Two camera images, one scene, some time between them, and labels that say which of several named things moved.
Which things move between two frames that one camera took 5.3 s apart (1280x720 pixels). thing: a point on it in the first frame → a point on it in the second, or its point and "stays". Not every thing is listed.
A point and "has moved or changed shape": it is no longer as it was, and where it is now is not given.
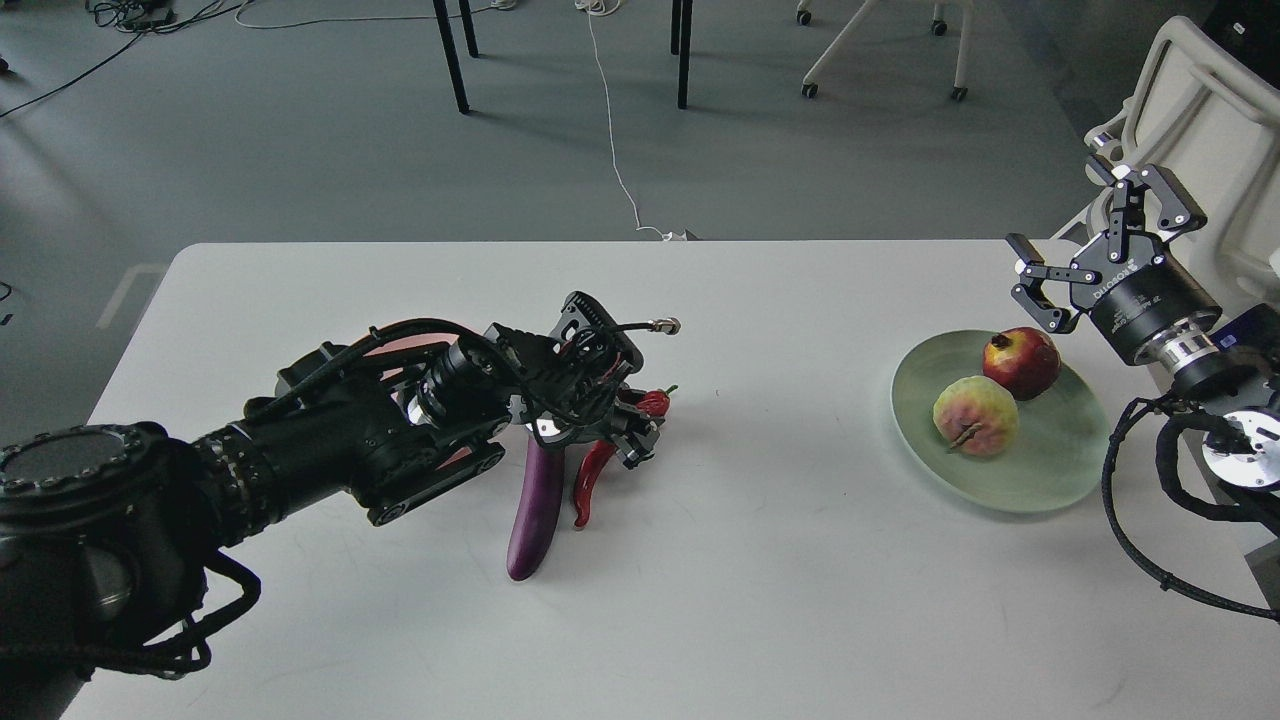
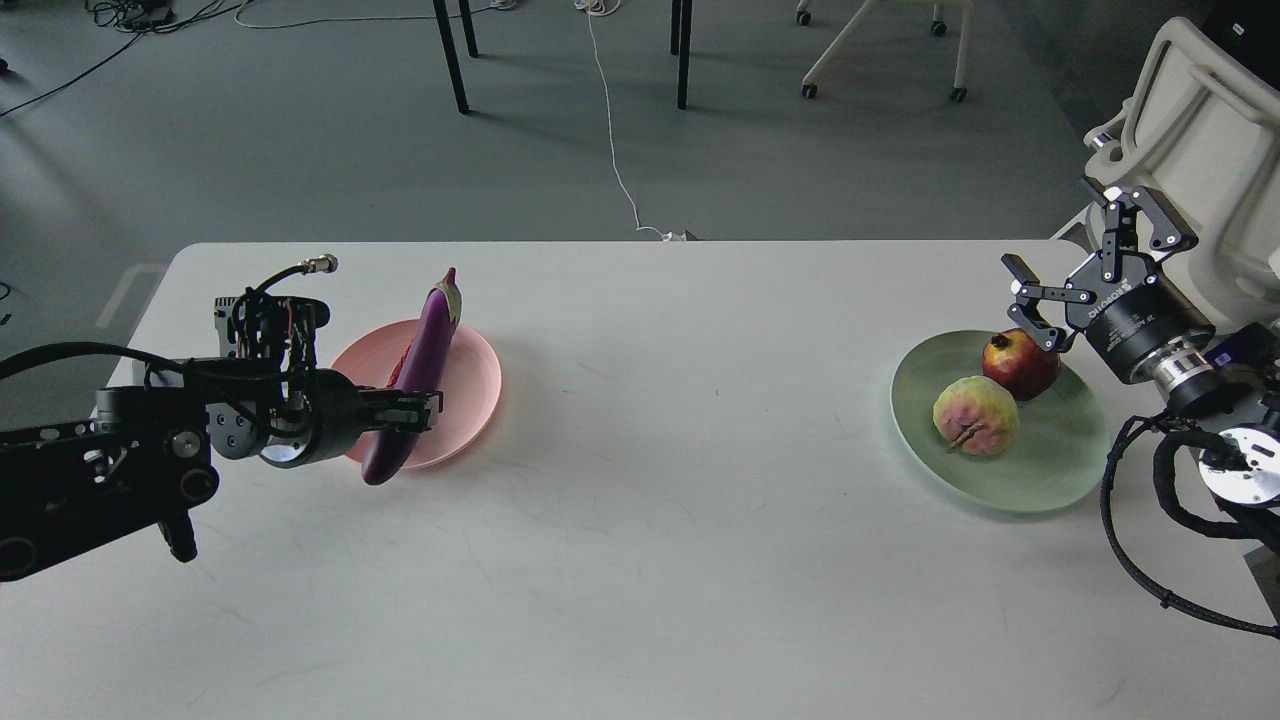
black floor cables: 144,16 stays
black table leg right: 681,24 stays
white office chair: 1203,114 stays
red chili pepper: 654,403 has moved or changed shape
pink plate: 416,342 → 471,386
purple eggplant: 538,509 → 385,452
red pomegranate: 1023,360 stays
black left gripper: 593,421 → 334,413
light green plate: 1060,448 stays
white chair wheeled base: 809,87 stays
